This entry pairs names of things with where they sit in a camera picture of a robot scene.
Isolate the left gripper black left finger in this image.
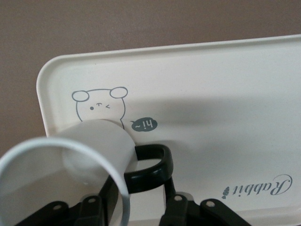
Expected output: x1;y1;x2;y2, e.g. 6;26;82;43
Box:
15;174;121;226

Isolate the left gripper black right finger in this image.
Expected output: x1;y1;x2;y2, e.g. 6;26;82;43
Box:
158;178;250;226

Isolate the white smiley mug black handle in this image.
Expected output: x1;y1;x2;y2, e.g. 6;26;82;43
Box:
0;119;174;226

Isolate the cream rabbit print tray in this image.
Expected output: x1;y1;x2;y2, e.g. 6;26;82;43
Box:
36;34;301;226

